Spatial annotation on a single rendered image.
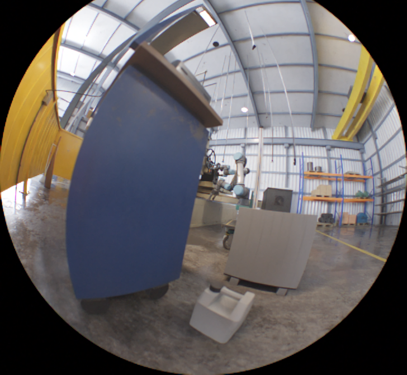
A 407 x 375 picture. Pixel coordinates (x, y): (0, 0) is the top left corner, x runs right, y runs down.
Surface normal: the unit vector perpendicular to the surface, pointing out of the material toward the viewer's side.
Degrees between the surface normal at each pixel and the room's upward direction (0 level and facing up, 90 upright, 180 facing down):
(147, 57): 180
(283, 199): 90
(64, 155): 90
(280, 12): 169
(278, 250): 90
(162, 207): 90
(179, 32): 180
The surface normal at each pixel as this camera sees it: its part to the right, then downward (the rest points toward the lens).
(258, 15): -0.29, 0.89
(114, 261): 0.81, 0.04
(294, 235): -0.50, -0.28
